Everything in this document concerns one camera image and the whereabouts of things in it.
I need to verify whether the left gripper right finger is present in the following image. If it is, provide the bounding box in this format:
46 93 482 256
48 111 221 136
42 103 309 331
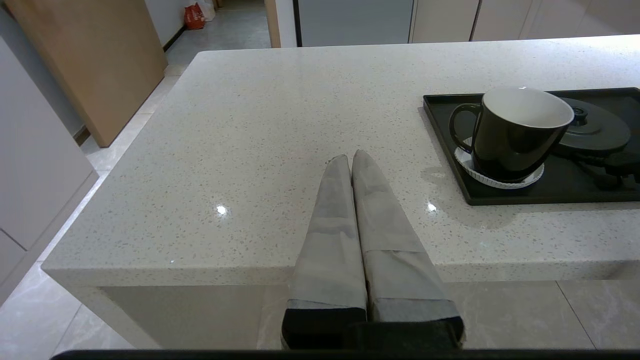
351 149 465 349

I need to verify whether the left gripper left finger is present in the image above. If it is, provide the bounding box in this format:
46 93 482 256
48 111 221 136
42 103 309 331
281 154 368 349

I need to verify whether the black cup white inside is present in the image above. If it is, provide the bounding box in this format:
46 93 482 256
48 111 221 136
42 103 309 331
448 87 575 184

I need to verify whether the black round kettle base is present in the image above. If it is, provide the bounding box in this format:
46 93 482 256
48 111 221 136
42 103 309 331
550 98 632 157

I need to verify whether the round white coaster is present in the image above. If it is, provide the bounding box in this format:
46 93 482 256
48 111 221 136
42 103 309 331
454 137 545 190

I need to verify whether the black rectangular tray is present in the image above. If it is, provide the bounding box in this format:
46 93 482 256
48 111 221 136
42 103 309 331
422 88 640 207

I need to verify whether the tall grey cabinet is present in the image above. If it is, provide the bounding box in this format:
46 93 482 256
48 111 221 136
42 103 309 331
294 0 415 48

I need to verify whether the grey sink base cabinet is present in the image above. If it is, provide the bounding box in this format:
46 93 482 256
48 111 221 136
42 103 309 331
410 0 533 44

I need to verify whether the red bag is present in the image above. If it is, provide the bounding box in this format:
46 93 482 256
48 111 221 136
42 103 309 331
183 4 206 31

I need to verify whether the brown wooden door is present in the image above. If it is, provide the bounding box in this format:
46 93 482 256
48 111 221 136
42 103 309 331
4 0 168 148

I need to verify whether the white side cabinet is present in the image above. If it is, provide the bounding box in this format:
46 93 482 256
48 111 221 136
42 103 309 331
0 35 99 303

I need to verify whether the grey counter drawer cabinet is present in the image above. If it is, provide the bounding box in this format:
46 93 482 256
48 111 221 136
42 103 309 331
520 0 640 40

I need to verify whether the black power cord with plug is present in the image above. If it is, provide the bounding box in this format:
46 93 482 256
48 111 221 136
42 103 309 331
575 150 640 191

